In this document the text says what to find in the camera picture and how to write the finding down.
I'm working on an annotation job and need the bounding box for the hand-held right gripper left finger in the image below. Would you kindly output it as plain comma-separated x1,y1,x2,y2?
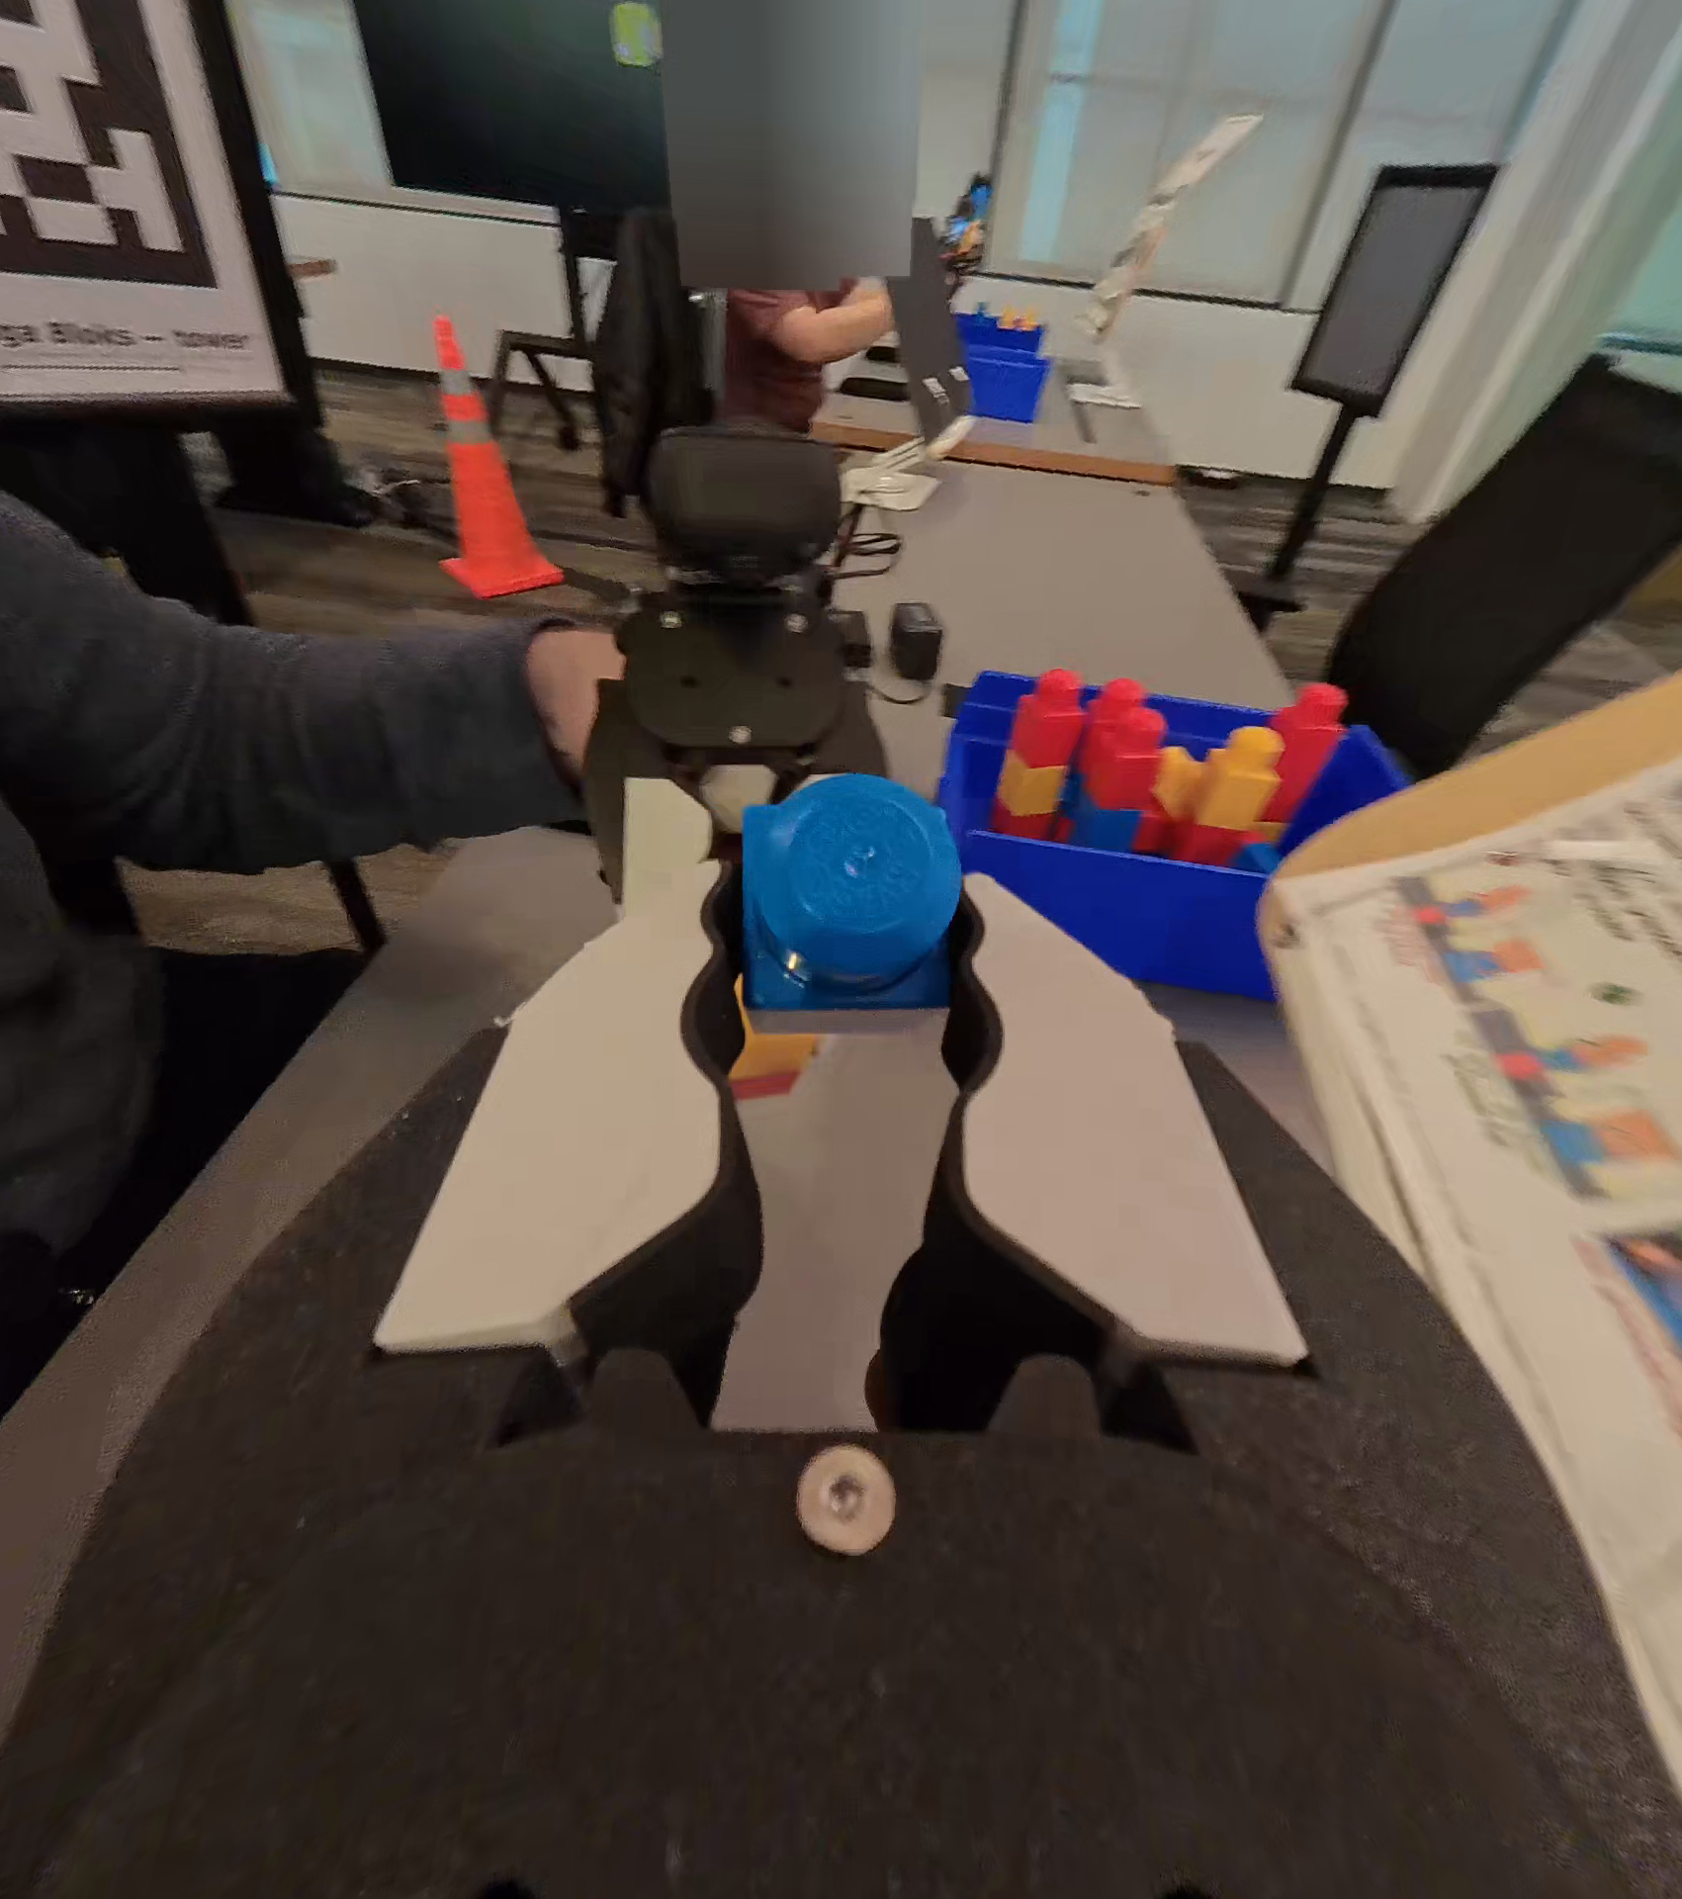
377,866,766,1397

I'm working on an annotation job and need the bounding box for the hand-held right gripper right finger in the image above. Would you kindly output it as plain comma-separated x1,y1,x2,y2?
917,876,1313,1407

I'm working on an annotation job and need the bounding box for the blue toy building block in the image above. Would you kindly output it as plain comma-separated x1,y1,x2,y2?
741,777,968,1027

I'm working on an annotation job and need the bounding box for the yellow toy building block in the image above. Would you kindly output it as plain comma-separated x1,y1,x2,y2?
733,995,832,1080

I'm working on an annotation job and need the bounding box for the blurred blue object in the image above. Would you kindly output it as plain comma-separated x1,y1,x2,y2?
937,669,1415,1003

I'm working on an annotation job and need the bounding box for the cluster of block towers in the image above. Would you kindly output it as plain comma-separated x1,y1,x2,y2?
990,669,1356,872

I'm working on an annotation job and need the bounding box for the person's left forearm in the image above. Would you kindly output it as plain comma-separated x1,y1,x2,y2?
0,415,594,981

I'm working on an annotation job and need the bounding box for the grey desk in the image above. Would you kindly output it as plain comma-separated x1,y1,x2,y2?
0,445,1682,1899

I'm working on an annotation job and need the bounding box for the person's left hand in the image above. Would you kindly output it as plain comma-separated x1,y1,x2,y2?
525,617,632,791

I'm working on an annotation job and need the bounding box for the orange traffic cone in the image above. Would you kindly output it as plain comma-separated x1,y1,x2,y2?
430,315,570,605

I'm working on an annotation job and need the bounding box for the grey open laptop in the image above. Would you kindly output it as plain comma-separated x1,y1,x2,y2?
883,267,980,451

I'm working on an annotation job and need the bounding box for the wooden table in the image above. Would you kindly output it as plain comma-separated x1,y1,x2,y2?
812,410,1188,495

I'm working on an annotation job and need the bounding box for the blue plastic bin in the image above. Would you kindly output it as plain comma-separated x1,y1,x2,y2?
954,307,1059,429

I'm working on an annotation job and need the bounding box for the instruction board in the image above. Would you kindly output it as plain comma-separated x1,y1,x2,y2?
1257,629,1682,1899

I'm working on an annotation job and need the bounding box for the tilted document stand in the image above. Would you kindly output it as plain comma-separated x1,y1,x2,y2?
1079,113,1267,346

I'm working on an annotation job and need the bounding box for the large dark display screen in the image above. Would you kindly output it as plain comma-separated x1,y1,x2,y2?
353,0,673,220

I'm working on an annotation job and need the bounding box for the black panel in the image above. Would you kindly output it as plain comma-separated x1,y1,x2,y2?
1326,356,1682,783

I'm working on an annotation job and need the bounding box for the small monitor on stand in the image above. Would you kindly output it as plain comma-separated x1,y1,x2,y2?
1243,164,1504,629

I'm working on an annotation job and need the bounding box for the black and white tag sign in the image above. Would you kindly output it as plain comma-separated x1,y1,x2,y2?
0,0,297,415

